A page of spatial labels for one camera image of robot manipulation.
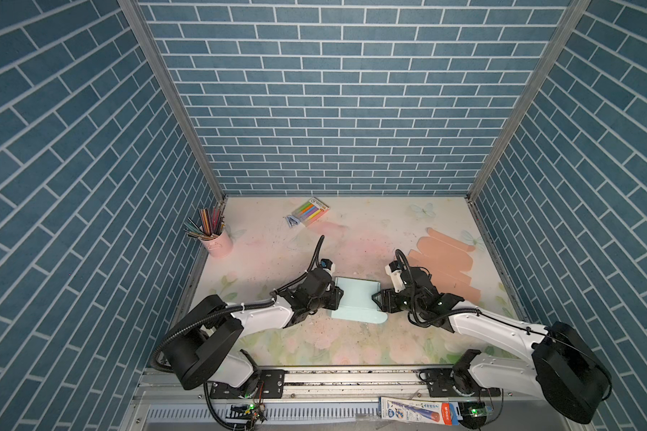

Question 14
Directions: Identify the pink pencil cup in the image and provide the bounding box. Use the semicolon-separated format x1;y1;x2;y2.
200;229;234;259

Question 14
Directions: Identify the small blue stapler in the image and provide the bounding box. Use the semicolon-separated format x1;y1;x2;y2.
285;215;300;228

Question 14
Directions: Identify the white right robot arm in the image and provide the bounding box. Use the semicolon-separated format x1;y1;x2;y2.
372;260;613;425

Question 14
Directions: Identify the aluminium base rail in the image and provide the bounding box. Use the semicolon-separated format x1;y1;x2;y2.
121;366;582;430

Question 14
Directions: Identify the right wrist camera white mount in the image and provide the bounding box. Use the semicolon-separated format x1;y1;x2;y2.
385;260;406;293

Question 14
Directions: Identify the left electronics board with wires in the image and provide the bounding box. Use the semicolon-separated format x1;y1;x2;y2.
224;402;267;431

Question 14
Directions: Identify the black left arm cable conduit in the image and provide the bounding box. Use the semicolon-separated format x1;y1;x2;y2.
149;234;327;374

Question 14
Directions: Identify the light blue paper box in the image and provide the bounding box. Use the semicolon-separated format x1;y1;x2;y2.
330;277;388;324

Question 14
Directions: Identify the coloured marker pack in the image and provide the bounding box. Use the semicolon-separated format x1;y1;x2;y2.
291;198;330;226

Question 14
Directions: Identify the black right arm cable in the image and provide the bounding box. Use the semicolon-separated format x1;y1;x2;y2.
394;249;613;400

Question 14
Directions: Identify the coloured pencils bundle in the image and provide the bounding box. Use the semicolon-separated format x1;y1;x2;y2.
182;204;226;241

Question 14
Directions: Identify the aluminium corner post right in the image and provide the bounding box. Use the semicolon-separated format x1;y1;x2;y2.
466;0;591;207

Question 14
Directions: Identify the aluminium corner post left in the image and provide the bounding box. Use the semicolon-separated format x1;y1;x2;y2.
119;0;226;203

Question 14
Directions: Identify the pink flat cardboard box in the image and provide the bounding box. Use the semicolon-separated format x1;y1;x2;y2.
408;228;481;303

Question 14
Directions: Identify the toothpaste style flat box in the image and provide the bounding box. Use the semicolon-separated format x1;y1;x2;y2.
379;397;462;426

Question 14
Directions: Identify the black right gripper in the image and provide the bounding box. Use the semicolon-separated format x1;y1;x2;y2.
369;286;425;315

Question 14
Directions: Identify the aluminium corner post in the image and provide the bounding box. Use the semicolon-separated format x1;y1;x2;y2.
466;0;591;207
119;0;226;203

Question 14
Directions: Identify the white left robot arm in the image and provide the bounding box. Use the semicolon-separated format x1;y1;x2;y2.
152;260;343;398

